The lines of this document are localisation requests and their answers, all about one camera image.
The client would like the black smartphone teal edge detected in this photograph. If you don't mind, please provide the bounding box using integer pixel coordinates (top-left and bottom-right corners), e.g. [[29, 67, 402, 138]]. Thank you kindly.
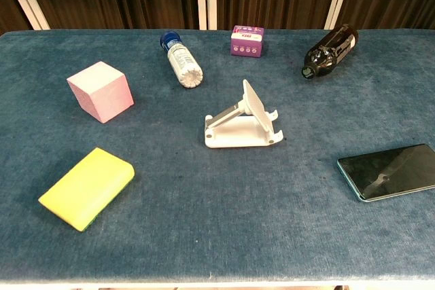
[[337, 143, 435, 202]]

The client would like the white folding phone stand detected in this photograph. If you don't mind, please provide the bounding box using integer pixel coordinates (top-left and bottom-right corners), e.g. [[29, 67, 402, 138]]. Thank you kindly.
[[204, 79, 285, 149]]

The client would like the white bottle blue cap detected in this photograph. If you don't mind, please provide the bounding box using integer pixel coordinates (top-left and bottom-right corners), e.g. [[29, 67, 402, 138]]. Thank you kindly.
[[160, 31, 204, 89]]

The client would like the blue velvet table cloth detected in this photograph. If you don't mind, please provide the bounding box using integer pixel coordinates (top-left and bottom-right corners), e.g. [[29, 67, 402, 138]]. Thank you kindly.
[[0, 29, 435, 284]]

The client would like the small purple box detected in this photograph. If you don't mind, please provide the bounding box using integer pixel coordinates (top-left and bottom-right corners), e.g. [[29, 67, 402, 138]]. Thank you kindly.
[[230, 24, 266, 58]]

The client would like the pink cube block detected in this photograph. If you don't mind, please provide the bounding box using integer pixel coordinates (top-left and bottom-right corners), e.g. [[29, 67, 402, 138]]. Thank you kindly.
[[66, 61, 135, 124]]

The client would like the dark brown plastic bottle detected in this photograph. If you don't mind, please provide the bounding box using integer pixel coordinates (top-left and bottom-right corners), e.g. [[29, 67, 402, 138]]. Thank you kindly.
[[300, 24, 360, 81]]

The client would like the yellow sponge green underside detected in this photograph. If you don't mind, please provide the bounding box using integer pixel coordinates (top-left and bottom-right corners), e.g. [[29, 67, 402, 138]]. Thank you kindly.
[[38, 147, 136, 232]]

